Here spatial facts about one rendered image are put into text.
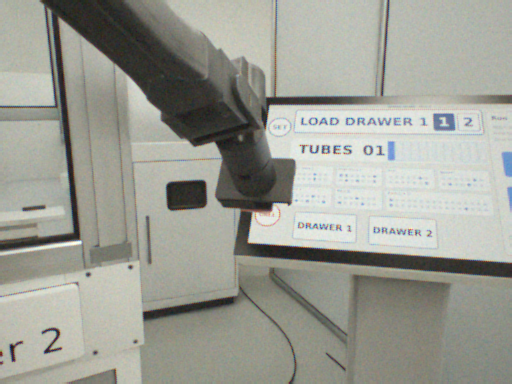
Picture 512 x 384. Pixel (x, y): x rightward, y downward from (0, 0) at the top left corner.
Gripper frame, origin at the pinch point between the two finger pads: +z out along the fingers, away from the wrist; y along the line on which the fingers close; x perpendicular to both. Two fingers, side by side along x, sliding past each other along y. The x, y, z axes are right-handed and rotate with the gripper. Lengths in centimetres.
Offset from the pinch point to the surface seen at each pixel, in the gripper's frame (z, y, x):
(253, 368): 145, 27, 13
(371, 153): 2.6, -15.3, -12.0
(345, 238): 2.4, -11.9, 3.1
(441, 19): 51, -40, -99
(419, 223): 2.6, -22.1, -0.1
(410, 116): 2.7, -21.4, -19.5
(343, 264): 2.9, -11.8, 6.9
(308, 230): 2.4, -6.5, 2.2
